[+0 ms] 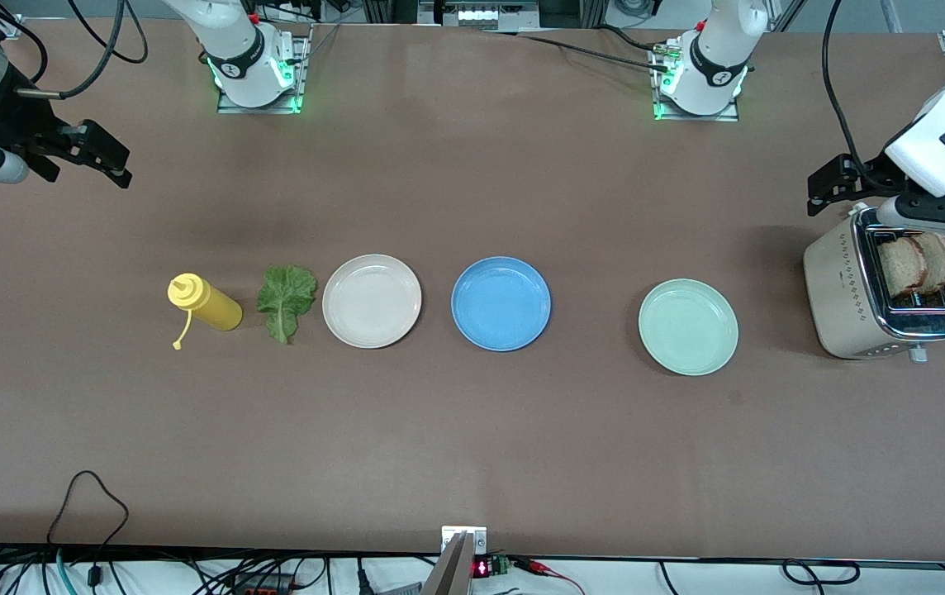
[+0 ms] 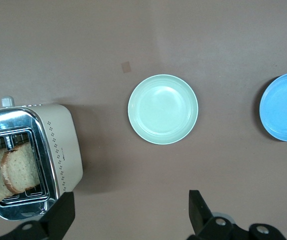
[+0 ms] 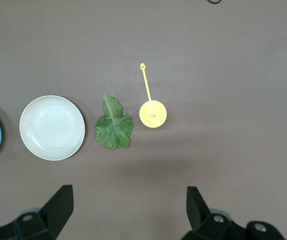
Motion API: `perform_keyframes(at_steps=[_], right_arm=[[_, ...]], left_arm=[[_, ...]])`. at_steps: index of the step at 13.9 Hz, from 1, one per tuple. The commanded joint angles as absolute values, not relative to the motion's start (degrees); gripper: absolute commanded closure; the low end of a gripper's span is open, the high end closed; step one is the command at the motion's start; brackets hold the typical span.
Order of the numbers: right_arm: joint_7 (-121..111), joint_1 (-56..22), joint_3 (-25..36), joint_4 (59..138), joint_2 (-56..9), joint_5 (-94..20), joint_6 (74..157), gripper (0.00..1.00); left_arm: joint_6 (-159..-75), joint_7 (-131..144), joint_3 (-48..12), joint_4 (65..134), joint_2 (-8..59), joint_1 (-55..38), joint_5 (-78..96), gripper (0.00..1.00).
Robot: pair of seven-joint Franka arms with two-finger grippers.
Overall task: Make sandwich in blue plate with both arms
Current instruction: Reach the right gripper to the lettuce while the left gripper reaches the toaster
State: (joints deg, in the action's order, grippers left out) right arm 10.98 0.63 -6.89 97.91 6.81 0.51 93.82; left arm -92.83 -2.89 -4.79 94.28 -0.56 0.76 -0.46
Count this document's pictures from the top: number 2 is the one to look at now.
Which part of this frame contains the beige chrome toaster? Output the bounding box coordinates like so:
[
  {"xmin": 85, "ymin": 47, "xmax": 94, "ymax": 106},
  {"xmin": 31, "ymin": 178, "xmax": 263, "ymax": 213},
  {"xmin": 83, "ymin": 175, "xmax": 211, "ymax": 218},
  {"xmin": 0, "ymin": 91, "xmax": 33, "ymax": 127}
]
[{"xmin": 0, "ymin": 95, "xmax": 84, "ymax": 221}]

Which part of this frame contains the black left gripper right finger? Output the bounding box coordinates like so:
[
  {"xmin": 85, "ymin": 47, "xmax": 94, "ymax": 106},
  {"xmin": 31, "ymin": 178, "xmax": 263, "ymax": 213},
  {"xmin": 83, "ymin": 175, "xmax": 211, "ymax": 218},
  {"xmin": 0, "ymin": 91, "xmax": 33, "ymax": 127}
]
[{"xmin": 188, "ymin": 189, "xmax": 287, "ymax": 240}]

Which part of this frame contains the blue plate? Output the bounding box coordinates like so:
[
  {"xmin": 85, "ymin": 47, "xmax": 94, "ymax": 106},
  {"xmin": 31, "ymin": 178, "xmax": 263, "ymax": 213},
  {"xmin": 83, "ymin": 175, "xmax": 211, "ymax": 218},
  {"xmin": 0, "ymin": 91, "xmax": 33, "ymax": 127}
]
[{"xmin": 259, "ymin": 71, "xmax": 287, "ymax": 143}]

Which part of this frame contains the brown tape patch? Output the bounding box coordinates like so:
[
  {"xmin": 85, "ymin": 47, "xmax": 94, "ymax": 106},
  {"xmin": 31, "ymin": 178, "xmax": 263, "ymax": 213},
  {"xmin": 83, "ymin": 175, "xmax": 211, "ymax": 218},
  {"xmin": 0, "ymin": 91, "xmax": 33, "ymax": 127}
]
[{"xmin": 120, "ymin": 61, "xmax": 133, "ymax": 74}]

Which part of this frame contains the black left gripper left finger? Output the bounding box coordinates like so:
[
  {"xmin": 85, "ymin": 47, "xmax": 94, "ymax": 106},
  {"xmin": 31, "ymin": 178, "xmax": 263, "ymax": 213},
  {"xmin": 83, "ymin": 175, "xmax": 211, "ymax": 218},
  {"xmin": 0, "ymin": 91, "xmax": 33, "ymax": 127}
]
[{"xmin": 0, "ymin": 191, "xmax": 76, "ymax": 240}]

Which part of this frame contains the light green plate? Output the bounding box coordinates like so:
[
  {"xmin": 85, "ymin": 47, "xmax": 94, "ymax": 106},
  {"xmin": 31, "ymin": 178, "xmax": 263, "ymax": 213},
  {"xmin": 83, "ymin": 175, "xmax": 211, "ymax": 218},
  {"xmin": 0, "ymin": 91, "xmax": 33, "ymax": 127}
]
[{"xmin": 127, "ymin": 73, "xmax": 199, "ymax": 146}]

